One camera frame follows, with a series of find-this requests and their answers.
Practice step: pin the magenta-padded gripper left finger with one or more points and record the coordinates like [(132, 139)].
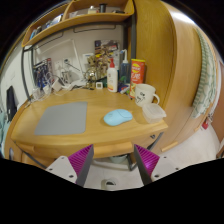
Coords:
[(62, 166)]

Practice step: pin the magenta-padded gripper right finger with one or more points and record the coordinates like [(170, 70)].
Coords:
[(164, 166)]

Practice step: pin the light blue computer mouse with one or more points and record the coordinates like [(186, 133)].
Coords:
[(117, 117)]

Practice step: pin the grey mouse pad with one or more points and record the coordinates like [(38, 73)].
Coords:
[(63, 118)]

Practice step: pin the clear plastic food container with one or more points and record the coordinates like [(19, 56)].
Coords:
[(154, 112)]

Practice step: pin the teal bedding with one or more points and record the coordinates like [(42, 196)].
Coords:
[(3, 133)]

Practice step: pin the white mug with face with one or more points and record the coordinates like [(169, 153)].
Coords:
[(144, 95)]

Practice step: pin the small blue box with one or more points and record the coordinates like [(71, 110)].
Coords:
[(124, 88)]

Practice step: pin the small white cube clock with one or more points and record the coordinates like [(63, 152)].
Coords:
[(99, 85)]

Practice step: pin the red and yellow snack can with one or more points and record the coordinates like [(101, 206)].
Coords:
[(137, 77)]

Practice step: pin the blue model kit box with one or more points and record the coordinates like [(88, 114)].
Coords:
[(43, 72)]

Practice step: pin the green striped hanging towel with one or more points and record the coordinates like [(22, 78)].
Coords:
[(205, 76)]

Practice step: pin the tan tree figurine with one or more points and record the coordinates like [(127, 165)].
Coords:
[(95, 71)]

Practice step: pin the white desk lamp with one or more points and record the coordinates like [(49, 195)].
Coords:
[(76, 55)]

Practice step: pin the wooden shelf unit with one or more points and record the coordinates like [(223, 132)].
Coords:
[(83, 20)]

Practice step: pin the dark metal desk frame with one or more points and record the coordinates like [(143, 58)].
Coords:
[(24, 73)]

